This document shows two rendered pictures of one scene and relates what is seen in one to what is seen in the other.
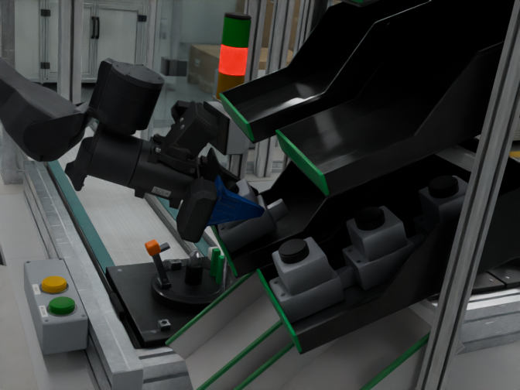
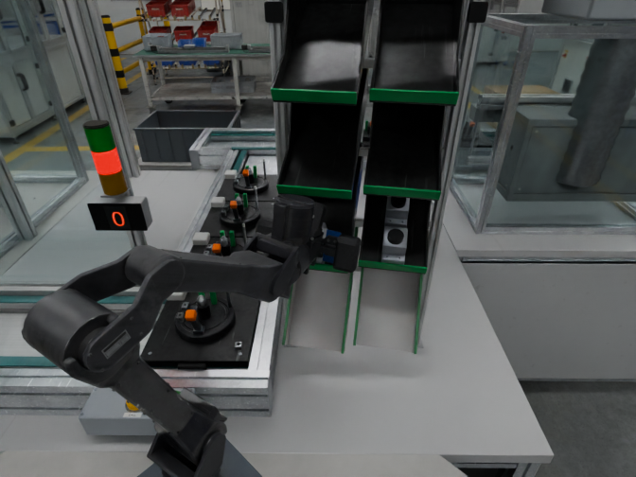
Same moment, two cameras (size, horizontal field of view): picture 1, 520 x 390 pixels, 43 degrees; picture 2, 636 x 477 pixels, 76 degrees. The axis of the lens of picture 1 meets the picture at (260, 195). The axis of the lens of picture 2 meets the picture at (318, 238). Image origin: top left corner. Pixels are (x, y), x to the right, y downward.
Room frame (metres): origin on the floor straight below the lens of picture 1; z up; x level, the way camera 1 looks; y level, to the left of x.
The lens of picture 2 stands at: (0.41, 0.59, 1.67)
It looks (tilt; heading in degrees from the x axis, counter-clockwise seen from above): 33 degrees down; 299
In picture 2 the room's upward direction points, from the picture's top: straight up
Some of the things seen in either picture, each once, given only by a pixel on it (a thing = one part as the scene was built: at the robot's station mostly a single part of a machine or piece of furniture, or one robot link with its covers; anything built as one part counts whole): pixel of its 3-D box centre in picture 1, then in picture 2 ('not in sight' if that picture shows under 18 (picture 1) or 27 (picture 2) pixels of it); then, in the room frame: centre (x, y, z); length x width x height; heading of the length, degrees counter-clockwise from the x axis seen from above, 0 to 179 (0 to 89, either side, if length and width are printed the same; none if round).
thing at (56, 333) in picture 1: (53, 302); (141, 411); (0.96, 0.32, 0.93); 0.21 x 0.07 x 0.06; 29
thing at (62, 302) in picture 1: (62, 307); not in sight; (0.90, 0.29, 0.96); 0.04 x 0.04 x 0.02
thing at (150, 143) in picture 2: not in sight; (192, 135); (2.52, -1.41, 0.73); 0.62 x 0.42 x 0.23; 29
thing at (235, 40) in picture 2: not in sight; (227, 41); (4.51, -4.20, 0.90); 0.40 x 0.31 x 0.17; 32
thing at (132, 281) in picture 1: (191, 296); (206, 324); (0.99, 0.09, 0.96); 0.24 x 0.24 x 0.02; 29
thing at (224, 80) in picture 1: (230, 86); (113, 181); (1.22, 0.08, 1.28); 0.05 x 0.05 x 0.05
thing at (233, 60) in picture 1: (233, 59); (106, 159); (1.22, 0.08, 1.33); 0.05 x 0.05 x 0.05
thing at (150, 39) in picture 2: not in sight; (158, 42); (5.27, -3.67, 0.90); 0.40 x 0.30 x 0.17; 124
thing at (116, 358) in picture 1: (69, 256); (66, 389); (1.16, 0.36, 0.91); 0.89 x 0.06 x 0.11; 29
